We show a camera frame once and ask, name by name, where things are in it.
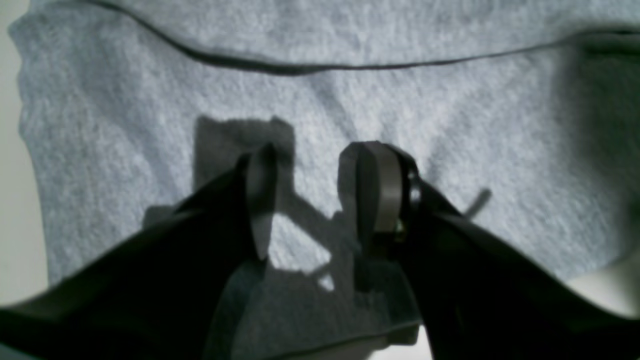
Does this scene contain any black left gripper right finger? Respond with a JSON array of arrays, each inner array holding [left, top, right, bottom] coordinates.
[[350, 141, 639, 360]]

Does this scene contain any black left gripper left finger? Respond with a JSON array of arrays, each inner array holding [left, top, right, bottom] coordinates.
[[1, 144, 278, 360]]

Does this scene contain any grey T-shirt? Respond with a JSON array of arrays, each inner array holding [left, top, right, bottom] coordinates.
[[9, 0, 639, 360]]

